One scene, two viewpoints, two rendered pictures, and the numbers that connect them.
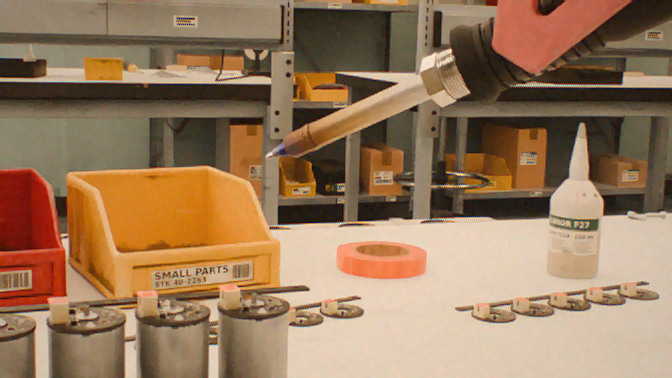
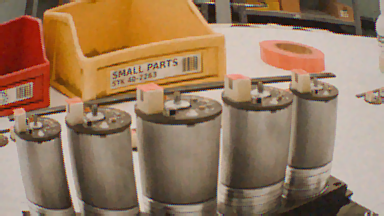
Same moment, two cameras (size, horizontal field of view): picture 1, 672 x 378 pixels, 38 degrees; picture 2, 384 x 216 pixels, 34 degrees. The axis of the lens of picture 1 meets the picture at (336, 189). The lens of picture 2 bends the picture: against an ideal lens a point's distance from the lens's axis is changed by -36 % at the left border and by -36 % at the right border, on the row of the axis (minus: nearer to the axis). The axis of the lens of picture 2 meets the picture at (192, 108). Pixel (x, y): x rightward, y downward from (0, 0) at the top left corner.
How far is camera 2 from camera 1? 11 cm
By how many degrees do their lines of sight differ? 8
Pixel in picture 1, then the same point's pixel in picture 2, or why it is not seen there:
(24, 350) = (128, 143)
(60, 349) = (160, 142)
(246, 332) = (318, 113)
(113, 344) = (216, 134)
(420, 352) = (354, 128)
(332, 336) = not seen: hidden behind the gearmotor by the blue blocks
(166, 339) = (265, 124)
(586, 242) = not seen: outside the picture
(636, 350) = not seen: outside the picture
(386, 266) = (304, 62)
